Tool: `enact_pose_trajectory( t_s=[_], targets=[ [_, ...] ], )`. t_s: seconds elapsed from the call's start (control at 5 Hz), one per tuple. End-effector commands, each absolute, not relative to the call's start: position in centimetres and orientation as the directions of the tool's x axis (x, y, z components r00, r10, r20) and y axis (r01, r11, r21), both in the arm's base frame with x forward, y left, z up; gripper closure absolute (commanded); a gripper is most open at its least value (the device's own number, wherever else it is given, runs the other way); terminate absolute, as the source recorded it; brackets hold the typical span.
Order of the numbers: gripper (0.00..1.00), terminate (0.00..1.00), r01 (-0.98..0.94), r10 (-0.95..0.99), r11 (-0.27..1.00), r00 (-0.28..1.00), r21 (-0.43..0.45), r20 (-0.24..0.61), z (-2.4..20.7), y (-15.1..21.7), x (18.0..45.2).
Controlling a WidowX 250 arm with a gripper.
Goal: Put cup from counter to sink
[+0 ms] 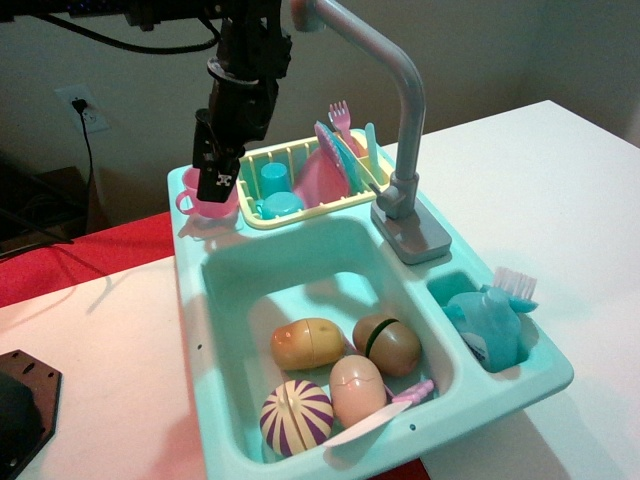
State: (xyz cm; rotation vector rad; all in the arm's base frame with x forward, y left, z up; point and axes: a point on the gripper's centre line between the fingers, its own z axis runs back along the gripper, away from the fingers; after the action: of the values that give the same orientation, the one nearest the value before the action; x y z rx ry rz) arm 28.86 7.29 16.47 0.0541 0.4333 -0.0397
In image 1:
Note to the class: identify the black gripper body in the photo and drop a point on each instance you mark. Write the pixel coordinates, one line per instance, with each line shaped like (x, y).
(241, 112)

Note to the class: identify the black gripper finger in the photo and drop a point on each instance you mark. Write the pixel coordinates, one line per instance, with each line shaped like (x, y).
(202, 157)
(217, 177)

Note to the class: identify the pink toy cup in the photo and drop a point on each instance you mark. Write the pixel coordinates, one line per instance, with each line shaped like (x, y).
(188, 203)

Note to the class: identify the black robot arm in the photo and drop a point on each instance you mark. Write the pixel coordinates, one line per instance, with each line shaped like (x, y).
(252, 54)

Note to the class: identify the lying blue toy cup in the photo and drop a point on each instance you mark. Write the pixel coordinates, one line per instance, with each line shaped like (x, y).
(279, 205)

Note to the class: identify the teal toy sink unit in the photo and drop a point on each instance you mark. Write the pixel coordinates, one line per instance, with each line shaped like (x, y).
(237, 284)

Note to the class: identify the yellow dish drying rack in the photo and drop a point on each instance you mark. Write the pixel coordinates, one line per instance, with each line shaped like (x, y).
(294, 155)

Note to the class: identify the pink toy fork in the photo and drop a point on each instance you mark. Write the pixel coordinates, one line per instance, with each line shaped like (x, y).
(340, 118)

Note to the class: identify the pink toy plate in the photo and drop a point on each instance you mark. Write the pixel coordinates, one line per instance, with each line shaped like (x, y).
(320, 181)

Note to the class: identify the light blue toy knife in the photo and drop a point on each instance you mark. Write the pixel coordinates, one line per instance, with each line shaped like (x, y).
(371, 141)

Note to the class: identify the teal toy plate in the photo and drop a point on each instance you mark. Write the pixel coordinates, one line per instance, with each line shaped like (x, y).
(339, 154)

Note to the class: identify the yellow toy potato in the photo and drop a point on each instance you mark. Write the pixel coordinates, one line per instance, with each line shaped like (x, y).
(307, 343)

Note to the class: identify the grey toy faucet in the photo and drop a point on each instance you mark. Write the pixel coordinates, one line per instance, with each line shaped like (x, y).
(411, 230)

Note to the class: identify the red cloth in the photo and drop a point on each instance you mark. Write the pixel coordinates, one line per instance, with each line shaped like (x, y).
(51, 268)

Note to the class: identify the brown toy kiwi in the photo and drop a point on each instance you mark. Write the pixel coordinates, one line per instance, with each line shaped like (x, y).
(388, 343)

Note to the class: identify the pink toy egg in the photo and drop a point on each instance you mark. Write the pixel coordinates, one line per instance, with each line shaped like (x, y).
(357, 389)

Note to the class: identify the purple striped toy onion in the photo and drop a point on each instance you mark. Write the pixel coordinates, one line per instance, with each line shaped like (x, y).
(295, 417)

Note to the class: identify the white toy knife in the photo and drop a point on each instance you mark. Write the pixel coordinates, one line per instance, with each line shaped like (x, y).
(368, 424)

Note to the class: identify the blue toy soap bottle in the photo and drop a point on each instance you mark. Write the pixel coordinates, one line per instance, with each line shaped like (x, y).
(488, 322)

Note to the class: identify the blue dish brush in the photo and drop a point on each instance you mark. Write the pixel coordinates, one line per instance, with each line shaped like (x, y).
(518, 287)

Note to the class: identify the white wall outlet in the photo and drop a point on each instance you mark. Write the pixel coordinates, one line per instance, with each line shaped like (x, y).
(82, 108)

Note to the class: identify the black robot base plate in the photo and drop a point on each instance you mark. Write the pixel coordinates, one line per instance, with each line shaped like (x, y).
(30, 395)

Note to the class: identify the pink toy utensil handle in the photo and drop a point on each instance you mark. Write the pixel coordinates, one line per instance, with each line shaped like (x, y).
(416, 393)

